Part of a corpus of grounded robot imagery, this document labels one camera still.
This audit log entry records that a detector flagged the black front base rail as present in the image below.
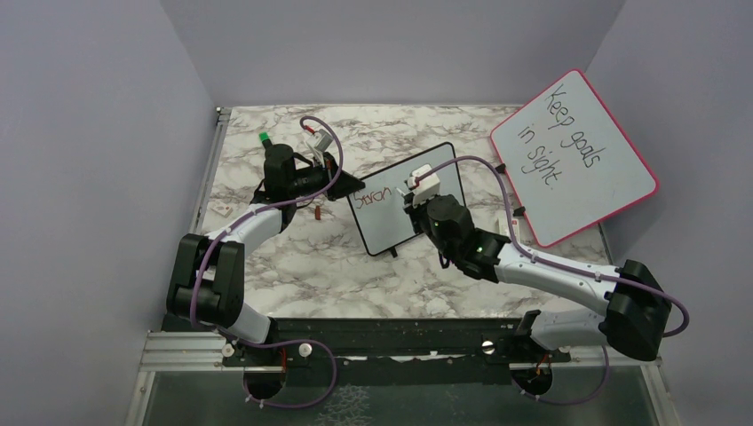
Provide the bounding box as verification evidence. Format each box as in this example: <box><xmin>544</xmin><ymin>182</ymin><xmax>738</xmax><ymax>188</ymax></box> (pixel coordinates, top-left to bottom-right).
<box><xmin>162</xmin><ymin>314</ymin><xmax>628</xmax><ymax>390</ymax></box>

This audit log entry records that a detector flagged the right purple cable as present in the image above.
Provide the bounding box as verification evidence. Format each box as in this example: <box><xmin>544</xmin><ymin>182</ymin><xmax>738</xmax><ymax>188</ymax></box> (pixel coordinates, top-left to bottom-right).
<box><xmin>408</xmin><ymin>155</ymin><xmax>691</xmax><ymax>406</ymax></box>

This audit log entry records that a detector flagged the purple cable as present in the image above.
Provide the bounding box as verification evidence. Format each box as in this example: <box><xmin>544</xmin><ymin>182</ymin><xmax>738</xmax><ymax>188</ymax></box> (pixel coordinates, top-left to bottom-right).
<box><xmin>408</xmin><ymin>155</ymin><xmax>691</xmax><ymax>406</ymax></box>
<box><xmin>187</xmin><ymin>116</ymin><xmax>345</xmax><ymax>412</ymax></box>

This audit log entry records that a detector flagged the white whiteboard eraser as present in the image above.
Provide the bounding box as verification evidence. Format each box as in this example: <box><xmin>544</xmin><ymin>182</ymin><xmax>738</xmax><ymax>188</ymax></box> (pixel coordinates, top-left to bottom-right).
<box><xmin>496</xmin><ymin>214</ymin><xmax>519</xmax><ymax>237</ymax></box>

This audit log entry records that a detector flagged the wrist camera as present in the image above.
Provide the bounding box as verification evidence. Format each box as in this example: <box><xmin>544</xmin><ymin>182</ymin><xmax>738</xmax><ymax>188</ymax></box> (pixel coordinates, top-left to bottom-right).
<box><xmin>305</xmin><ymin>130</ymin><xmax>334</xmax><ymax>154</ymax></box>
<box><xmin>404</xmin><ymin>164</ymin><xmax>440</xmax><ymax>206</ymax></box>

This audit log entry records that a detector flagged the black framed small whiteboard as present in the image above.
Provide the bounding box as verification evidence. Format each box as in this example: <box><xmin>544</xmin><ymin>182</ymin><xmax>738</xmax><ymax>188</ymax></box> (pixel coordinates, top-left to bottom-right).
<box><xmin>346</xmin><ymin>142</ymin><xmax>468</xmax><ymax>258</ymax></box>

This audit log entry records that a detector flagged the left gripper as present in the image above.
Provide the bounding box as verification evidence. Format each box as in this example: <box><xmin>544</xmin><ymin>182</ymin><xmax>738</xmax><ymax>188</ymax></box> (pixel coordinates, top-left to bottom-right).
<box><xmin>289</xmin><ymin>152</ymin><xmax>365</xmax><ymax>201</ymax></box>

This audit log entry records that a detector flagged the aluminium frame rail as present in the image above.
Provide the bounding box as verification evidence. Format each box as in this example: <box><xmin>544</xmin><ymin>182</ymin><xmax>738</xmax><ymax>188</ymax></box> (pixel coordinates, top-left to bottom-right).
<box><xmin>124</xmin><ymin>106</ymin><xmax>233</xmax><ymax>425</ymax></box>

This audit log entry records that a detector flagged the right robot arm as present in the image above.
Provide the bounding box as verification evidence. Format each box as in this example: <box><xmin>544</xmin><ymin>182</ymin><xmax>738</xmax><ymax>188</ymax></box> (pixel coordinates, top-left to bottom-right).
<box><xmin>404</xmin><ymin>195</ymin><xmax>671</xmax><ymax>361</ymax></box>

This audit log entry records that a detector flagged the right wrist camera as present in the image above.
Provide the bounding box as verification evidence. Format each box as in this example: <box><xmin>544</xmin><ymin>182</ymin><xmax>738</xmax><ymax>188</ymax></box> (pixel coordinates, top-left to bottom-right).
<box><xmin>404</xmin><ymin>164</ymin><xmax>440</xmax><ymax>206</ymax></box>

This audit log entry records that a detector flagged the pink framed written whiteboard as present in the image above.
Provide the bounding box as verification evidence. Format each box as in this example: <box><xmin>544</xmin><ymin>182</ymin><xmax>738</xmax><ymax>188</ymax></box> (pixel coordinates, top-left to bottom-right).
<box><xmin>490</xmin><ymin>69</ymin><xmax>659</xmax><ymax>247</ymax></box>

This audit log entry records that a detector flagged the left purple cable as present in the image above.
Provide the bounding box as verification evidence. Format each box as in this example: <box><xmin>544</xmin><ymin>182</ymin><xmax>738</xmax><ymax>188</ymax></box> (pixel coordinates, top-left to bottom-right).
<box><xmin>187</xmin><ymin>116</ymin><xmax>345</xmax><ymax>412</ymax></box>

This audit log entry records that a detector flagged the small white tag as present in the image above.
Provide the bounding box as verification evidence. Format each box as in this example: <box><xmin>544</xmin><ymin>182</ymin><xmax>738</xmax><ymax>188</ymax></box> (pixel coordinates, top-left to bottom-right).
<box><xmin>211</xmin><ymin>201</ymin><xmax>233</xmax><ymax>217</ymax></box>

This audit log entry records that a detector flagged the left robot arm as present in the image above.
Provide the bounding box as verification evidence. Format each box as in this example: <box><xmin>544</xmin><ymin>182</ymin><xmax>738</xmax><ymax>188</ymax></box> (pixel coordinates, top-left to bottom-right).
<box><xmin>166</xmin><ymin>142</ymin><xmax>365</xmax><ymax>365</ymax></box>

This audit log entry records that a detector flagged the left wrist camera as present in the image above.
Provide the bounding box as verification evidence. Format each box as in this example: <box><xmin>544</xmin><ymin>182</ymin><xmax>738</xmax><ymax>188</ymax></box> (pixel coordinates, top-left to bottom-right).
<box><xmin>305</xmin><ymin>130</ymin><xmax>334</xmax><ymax>154</ymax></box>

